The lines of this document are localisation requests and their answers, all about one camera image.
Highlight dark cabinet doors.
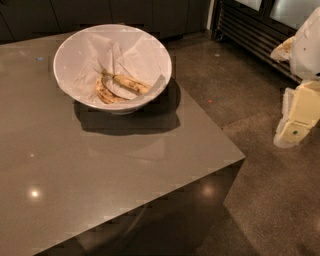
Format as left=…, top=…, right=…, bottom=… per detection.
left=0, top=0, right=211, bottom=43

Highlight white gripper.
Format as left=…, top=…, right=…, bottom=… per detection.
left=270, top=7, right=320, bottom=148

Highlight white bowl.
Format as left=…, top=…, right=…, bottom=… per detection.
left=53, top=24, right=172, bottom=115

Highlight white paper napkin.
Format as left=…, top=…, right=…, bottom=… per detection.
left=74, top=32, right=170, bottom=104

